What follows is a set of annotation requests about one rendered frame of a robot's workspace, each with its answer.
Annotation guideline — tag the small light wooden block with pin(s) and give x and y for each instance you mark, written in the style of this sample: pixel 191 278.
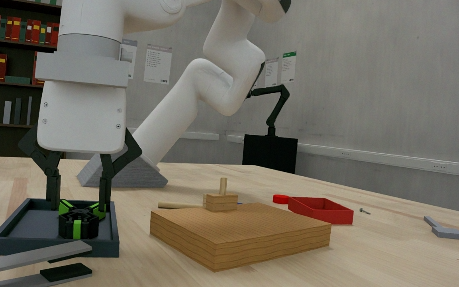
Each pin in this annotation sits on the small light wooden block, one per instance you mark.
pixel 217 202

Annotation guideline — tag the red shallow tray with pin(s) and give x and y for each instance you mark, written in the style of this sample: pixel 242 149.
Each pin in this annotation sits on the red shallow tray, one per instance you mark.
pixel 321 209

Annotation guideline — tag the beige cylindrical rod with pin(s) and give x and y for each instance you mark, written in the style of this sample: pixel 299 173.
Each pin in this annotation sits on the beige cylindrical rod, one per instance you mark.
pixel 177 205

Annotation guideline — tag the red short cylinder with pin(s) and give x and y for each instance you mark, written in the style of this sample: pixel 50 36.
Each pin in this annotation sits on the red short cylinder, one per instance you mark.
pixel 280 199

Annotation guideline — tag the light wooden dowel pin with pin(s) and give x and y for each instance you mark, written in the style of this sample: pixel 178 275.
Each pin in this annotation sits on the light wooden dowel pin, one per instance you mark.
pixel 223 185

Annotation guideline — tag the flat wooden board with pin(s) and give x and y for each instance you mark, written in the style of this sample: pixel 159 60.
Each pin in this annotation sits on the flat wooden board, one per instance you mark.
pixel 228 239

